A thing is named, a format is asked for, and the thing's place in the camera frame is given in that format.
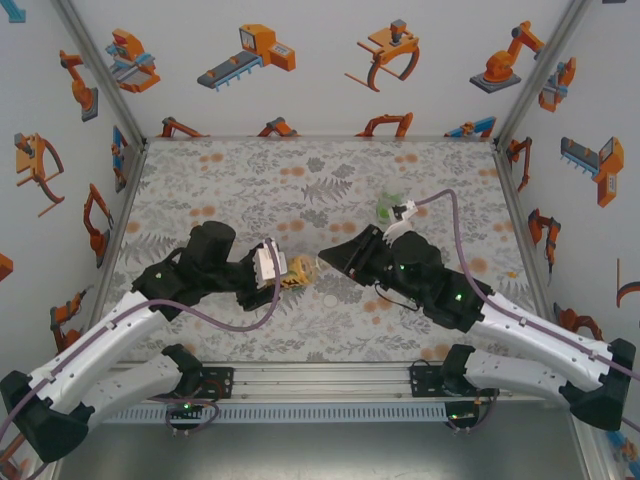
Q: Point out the orange tea bottle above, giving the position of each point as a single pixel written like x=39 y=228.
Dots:
x=299 y=274

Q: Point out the aluminium side frame rail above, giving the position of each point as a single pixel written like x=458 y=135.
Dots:
x=114 y=250
x=511 y=200

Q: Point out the wide aluminium extrusion rail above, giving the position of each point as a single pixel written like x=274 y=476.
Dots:
x=325 y=382

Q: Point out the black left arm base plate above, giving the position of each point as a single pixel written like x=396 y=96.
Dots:
x=220 y=382

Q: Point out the yellow bottle cap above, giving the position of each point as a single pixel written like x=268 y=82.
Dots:
x=313 y=262

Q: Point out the floral patterned table mat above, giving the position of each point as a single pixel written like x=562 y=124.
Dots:
x=225 y=175

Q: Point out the thin aluminium frame rail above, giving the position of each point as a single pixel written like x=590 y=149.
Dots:
x=320 y=137

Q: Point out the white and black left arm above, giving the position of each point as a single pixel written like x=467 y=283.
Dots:
x=100 y=345

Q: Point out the aluminium frame leg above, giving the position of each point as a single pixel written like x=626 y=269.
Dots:
x=597 y=455

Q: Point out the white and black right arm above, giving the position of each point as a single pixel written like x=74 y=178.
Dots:
x=540 y=330

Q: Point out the grey metal panel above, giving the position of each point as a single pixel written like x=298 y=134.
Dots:
x=325 y=455

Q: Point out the aluminium frame post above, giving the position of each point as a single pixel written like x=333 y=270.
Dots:
x=537 y=75
x=101 y=75

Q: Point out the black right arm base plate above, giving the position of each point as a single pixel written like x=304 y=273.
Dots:
x=425 y=382

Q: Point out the white bottle cap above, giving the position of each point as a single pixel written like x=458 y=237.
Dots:
x=330 y=300

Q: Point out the small green label bottle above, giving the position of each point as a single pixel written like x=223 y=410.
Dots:
x=385 y=210

